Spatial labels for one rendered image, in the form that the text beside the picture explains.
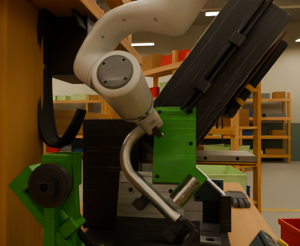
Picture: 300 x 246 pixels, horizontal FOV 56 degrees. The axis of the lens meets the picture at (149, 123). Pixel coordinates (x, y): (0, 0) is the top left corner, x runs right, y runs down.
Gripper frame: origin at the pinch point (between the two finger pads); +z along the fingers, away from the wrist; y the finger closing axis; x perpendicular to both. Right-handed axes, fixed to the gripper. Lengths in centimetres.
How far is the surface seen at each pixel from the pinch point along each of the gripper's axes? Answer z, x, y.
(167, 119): 2.8, -5.0, -2.2
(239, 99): 19.9, -29.3, -9.0
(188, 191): -0.5, 3.9, -20.1
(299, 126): 898, -418, -67
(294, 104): 878, -455, -7
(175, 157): 2.9, 0.5, -11.5
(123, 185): 5.1, 15.9, -7.2
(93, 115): 46, 12, 35
